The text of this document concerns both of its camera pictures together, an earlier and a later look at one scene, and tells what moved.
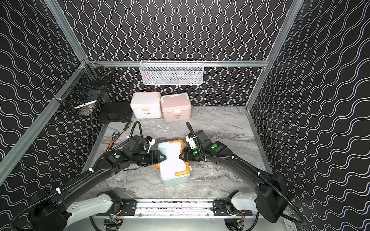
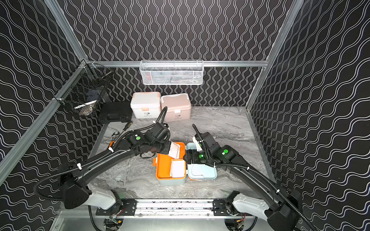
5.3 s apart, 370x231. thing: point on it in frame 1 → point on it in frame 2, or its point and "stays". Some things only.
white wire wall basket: (172, 72) stays
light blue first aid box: (174, 171) → (195, 171)
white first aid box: (146, 105) stays
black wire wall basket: (83, 91) stays
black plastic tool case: (112, 112) stays
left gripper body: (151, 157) → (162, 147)
